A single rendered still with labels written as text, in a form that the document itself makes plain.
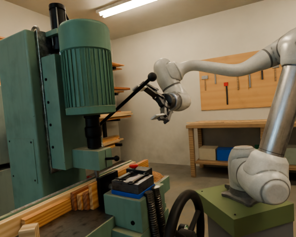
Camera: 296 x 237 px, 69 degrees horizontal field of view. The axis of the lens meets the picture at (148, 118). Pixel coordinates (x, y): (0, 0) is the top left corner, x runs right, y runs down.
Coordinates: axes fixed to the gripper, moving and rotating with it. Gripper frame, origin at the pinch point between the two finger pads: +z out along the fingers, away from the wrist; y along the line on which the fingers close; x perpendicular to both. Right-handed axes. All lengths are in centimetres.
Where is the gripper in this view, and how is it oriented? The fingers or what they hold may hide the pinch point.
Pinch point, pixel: (145, 102)
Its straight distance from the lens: 82.5
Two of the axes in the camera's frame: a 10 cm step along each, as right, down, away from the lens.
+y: -5.1, -8.3, 2.3
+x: 6.9, -5.5, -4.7
